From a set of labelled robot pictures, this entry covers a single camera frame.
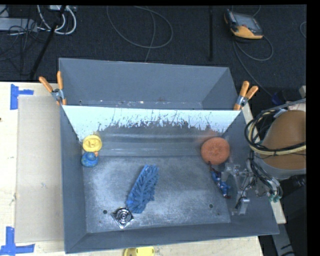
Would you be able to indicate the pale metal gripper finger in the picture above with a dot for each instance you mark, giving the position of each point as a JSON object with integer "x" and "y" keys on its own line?
{"x": 229, "y": 172}
{"x": 242, "y": 205}

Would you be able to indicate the blue and red toy figure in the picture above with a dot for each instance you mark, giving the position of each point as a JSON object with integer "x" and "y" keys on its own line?
{"x": 221, "y": 183}

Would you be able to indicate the orange round sponge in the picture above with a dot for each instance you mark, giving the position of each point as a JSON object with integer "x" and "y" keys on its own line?
{"x": 215, "y": 151}

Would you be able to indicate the grey metal bin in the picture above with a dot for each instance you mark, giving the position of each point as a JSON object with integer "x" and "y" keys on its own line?
{"x": 180, "y": 185}

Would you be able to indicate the blue ribbed rubber leaf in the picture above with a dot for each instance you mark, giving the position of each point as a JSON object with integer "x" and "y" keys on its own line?
{"x": 143, "y": 190}

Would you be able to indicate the silver round metal strainer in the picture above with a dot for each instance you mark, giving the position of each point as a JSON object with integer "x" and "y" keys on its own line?
{"x": 122, "y": 217}

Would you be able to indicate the yellow and blue toy duck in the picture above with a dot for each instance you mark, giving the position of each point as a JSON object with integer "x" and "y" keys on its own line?
{"x": 91, "y": 150}

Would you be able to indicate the pale wood flat board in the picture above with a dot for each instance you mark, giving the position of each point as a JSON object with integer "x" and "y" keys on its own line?
{"x": 37, "y": 162}

